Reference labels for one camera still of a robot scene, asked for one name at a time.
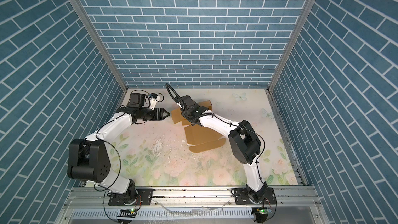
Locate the right green circuit board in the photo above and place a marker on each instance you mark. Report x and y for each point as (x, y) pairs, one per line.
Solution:
(261, 211)

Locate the brown cardboard box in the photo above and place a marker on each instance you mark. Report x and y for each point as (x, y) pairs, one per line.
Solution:
(199, 139)

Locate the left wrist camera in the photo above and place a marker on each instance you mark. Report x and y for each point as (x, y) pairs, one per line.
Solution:
(155, 98)

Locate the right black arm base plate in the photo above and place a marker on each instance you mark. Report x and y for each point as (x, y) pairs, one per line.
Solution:
(246, 196)

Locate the aluminium mounting rail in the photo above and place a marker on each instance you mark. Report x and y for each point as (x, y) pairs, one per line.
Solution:
(209, 196)

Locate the white slotted cable duct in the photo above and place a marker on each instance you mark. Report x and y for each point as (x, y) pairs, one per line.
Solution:
(162, 214)

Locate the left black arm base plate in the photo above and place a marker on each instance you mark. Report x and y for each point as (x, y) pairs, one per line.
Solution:
(136, 197)

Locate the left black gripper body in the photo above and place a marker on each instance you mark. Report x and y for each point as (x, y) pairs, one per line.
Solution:
(149, 114)

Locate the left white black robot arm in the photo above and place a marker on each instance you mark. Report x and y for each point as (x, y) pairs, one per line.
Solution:
(88, 158)

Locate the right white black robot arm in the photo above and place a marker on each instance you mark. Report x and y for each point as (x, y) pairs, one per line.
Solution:
(244, 141)

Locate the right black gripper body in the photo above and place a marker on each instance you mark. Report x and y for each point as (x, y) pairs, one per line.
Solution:
(186, 116)

